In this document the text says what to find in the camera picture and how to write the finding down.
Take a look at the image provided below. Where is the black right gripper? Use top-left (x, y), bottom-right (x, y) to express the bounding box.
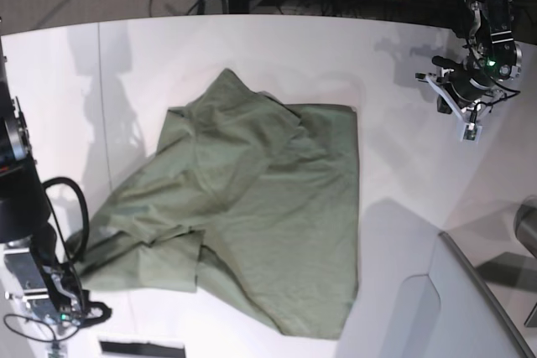
top-left (62, 301), bottom-right (112, 328)

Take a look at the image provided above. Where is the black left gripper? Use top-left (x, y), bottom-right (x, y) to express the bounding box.
top-left (429, 55), bottom-right (520, 109)

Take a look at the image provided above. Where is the green t-shirt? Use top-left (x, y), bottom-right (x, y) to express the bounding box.
top-left (76, 70), bottom-right (359, 340)

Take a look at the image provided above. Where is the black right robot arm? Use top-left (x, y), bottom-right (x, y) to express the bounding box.
top-left (1, 69), bottom-right (112, 329)

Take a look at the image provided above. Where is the grey metal stand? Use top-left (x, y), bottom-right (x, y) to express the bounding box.
top-left (440, 196), bottom-right (536, 357)

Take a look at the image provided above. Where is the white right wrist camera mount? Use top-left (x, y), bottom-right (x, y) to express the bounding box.
top-left (41, 327), bottom-right (68, 358)

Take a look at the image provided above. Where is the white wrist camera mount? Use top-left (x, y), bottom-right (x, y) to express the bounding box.
top-left (415, 73), bottom-right (484, 143)
top-left (41, 327), bottom-right (68, 358)

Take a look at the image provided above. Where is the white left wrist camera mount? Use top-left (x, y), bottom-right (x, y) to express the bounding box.
top-left (415, 73), bottom-right (484, 143)

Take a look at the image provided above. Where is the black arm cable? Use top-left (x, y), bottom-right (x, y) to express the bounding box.
top-left (2, 176), bottom-right (91, 342)

